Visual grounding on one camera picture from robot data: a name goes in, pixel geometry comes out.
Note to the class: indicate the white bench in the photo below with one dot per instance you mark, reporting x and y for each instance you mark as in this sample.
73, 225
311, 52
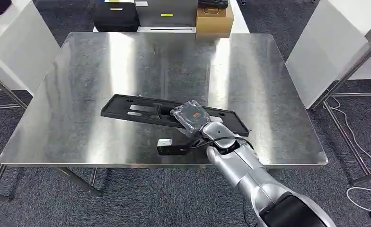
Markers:
239, 18

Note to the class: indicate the black plastic plate frame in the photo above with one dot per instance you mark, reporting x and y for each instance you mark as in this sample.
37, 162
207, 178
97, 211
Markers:
126, 111

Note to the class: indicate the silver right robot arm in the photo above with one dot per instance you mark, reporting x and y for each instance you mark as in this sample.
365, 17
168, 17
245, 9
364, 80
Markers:
251, 175

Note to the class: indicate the steel table leg frame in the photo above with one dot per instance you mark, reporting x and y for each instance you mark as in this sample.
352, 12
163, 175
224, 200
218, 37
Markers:
3, 89

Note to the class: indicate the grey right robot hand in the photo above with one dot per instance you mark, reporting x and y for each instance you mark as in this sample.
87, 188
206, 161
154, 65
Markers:
191, 117

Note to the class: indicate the white partition block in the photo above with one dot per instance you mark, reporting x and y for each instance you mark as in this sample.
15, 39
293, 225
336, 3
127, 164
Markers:
326, 47
19, 47

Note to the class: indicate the brown cardboard box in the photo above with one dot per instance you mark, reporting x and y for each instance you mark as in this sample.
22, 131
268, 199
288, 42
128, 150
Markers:
215, 22

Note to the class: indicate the black carrying case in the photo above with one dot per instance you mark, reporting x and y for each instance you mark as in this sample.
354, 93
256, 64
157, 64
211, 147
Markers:
116, 18

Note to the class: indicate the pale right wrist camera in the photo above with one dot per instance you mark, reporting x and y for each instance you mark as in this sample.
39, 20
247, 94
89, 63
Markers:
169, 147

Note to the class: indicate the grey carrying case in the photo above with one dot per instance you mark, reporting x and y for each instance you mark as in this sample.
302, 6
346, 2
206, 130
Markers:
166, 11

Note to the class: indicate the large steel table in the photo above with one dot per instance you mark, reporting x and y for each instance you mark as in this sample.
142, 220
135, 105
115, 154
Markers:
110, 69

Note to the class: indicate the black device on box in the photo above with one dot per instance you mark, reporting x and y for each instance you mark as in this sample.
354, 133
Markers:
213, 3

